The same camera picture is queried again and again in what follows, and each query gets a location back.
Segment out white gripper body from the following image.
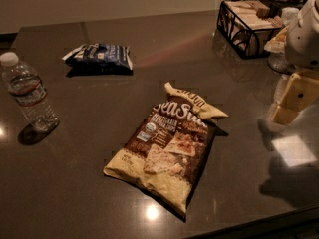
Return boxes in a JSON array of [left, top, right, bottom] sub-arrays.
[[285, 0, 319, 69]]

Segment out tan packets in basket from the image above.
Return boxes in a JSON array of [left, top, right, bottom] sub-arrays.
[[224, 0, 284, 57]]

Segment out clear glass stand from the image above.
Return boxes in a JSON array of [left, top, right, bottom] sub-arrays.
[[264, 27, 291, 74]]

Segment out clear plastic water bottle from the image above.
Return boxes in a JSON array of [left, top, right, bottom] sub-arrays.
[[0, 52, 59, 133]]

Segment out black wire basket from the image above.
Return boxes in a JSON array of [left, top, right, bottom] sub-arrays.
[[216, 0, 287, 60]]

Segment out blue snack bag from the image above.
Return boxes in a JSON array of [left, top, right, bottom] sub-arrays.
[[62, 43, 133, 72]]

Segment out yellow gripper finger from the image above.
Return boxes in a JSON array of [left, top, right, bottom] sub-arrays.
[[270, 69, 319, 125]]

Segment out brown yellow tortilla chip bag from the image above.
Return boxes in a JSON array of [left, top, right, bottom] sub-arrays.
[[104, 83, 226, 216]]

